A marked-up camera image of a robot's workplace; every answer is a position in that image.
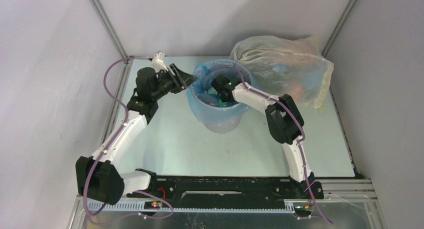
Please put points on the aluminium frame post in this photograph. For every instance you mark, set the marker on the aluminium frame post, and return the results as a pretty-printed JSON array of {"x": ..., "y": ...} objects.
[
  {"x": 338, "y": 27},
  {"x": 108, "y": 26}
]

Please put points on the clear full trash bag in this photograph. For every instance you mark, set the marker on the clear full trash bag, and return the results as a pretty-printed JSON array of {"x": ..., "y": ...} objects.
[{"x": 282, "y": 66}]

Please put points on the left aluminium frame post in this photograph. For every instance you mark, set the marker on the left aluminium frame post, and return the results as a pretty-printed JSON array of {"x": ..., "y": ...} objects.
[{"x": 108, "y": 26}]

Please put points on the blue plastic trash bag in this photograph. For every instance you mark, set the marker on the blue plastic trash bag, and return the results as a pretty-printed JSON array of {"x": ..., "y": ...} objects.
[{"x": 203, "y": 99}]

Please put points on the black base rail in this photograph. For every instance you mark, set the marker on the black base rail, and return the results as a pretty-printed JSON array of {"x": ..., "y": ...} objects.
[{"x": 229, "y": 191}]

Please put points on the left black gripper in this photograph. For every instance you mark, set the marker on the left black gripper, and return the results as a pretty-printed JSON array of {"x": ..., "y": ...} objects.
[{"x": 184, "y": 79}]

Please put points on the grey plastic trash bin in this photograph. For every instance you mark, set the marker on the grey plastic trash bin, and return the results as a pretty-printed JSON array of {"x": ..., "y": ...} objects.
[{"x": 224, "y": 126}]

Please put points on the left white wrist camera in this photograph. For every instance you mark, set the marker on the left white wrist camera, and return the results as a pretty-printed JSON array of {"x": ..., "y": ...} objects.
[{"x": 157, "y": 62}]

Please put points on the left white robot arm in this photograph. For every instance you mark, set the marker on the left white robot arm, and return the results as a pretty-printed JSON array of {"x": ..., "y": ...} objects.
[{"x": 98, "y": 176}]

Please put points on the right aluminium frame post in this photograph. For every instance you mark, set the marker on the right aluminium frame post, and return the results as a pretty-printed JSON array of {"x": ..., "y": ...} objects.
[{"x": 338, "y": 27}]

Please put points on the grey toothed cable duct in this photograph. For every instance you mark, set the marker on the grey toothed cable duct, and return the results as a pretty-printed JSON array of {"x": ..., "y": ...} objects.
[{"x": 156, "y": 206}]

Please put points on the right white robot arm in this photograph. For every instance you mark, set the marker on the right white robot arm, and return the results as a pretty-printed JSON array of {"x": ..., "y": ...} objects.
[{"x": 285, "y": 124}]

